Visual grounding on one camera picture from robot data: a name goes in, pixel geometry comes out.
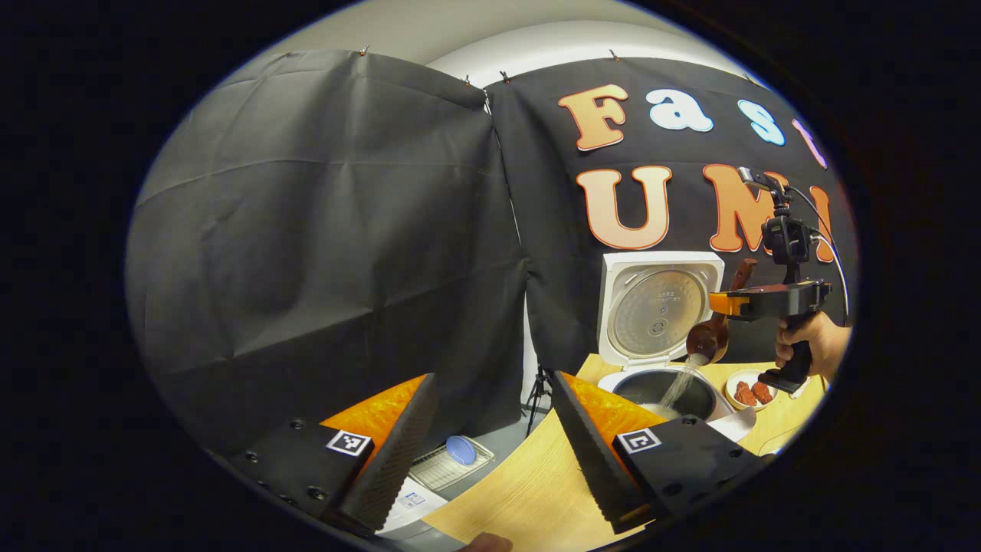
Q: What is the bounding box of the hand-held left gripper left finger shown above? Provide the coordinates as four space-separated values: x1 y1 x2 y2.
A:
230 373 441 537

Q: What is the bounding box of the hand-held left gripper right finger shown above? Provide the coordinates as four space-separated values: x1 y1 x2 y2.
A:
550 371 775 535

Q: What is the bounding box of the brown wooden spoon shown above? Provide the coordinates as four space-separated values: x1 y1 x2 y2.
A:
686 258 760 365

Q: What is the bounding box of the white rice cooker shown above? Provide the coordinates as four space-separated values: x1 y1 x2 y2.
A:
597 251 756 445

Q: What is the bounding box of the white rice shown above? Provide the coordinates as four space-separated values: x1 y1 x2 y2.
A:
640 353 710 421

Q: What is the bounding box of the white flat box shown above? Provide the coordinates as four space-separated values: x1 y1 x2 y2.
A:
376 483 449 537

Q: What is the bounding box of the white round plate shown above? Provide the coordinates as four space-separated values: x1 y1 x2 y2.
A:
724 370 779 412

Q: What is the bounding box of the black tripod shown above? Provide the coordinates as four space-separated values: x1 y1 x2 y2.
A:
523 364 554 438

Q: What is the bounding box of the black backdrop cloth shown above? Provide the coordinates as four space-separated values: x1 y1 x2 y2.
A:
126 50 858 453

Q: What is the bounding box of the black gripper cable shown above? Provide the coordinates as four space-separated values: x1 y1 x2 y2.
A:
789 186 851 327

